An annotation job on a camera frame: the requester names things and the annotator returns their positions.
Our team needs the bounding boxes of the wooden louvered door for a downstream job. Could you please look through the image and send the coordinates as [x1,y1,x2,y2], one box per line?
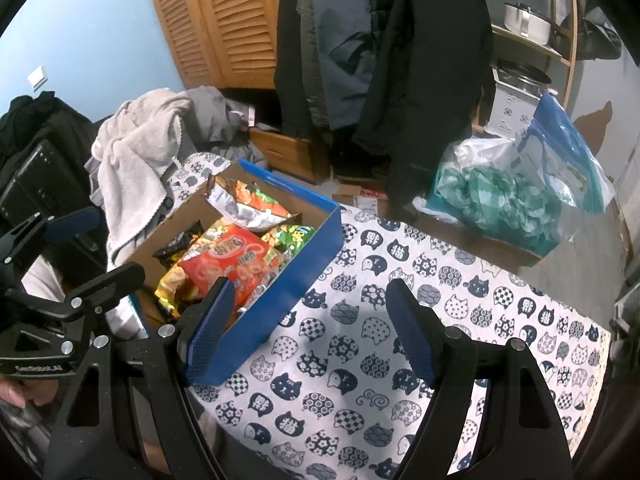
[152,0,279,90]

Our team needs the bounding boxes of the blue cardboard box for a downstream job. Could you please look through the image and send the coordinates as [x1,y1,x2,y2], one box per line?
[121,157,345,387]

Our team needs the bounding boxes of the orange green snack bag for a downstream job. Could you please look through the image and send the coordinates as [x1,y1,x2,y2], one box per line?
[207,174,297,232]

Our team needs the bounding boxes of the wall light switch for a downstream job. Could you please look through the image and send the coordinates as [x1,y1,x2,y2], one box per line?
[27,65,48,92]

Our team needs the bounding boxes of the hanging dark coats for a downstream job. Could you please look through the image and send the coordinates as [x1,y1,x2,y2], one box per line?
[274,0,492,208]

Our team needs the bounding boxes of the black chair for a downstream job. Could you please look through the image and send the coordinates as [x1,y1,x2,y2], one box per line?
[0,90,109,271]

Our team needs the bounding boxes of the grey towel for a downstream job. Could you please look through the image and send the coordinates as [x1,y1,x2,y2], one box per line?
[85,86,269,270]

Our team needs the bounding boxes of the green bean snack bag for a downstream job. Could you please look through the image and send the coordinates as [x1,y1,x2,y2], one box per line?
[262,224,316,257]

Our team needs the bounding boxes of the wooden shelf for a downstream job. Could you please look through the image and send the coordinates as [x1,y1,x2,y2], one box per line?
[472,0,579,138]

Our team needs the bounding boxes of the black yellow snack bag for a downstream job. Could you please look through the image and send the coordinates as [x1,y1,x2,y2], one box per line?
[152,220,204,270]

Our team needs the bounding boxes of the blue white plastic bag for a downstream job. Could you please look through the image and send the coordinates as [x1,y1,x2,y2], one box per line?
[511,92,615,214]

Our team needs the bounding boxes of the red shrimp chip bag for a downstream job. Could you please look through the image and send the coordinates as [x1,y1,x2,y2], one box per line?
[194,224,282,308]

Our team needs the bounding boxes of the teal box with bags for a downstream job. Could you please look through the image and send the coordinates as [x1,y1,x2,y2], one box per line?
[414,136,566,258]

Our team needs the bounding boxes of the cat pattern tablecloth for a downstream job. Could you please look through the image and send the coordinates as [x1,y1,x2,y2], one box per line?
[164,152,614,480]

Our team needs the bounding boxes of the person's left hand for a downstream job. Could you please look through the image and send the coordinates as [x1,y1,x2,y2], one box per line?
[0,376,58,408]

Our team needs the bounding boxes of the white pot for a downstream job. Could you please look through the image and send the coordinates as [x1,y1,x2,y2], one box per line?
[503,0,552,46]

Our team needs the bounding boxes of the yellow biscuit pack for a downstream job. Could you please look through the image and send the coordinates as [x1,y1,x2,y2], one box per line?
[154,218,232,318]

